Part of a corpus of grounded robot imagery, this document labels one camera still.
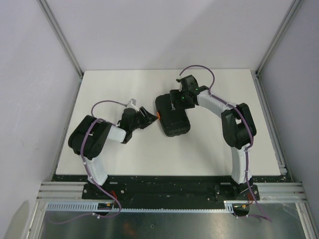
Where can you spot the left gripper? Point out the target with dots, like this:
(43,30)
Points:
(148,119)

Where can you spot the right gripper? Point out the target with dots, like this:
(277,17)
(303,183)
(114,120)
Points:
(175,97)

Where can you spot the black plastic tool case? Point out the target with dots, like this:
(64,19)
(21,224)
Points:
(173,122)

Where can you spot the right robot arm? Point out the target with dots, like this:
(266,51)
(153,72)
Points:
(238,127)

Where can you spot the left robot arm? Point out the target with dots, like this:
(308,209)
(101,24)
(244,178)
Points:
(90,136)

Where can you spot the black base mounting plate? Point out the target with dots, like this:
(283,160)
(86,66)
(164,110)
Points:
(165,190)

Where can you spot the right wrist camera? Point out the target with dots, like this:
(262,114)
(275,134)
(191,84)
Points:
(181,79)

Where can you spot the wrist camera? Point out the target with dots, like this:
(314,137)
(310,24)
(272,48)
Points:
(181,79)
(132,105)

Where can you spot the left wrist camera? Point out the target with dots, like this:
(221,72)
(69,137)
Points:
(132,105)

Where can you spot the grey slotted cable duct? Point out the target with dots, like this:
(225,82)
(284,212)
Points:
(103,207)

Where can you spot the left aluminium frame post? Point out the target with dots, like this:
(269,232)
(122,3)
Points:
(48,13)

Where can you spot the aluminium frame post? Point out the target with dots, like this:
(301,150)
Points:
(281,31)
(48,13)

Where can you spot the right aluminium frame post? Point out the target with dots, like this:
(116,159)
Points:
(281,31)

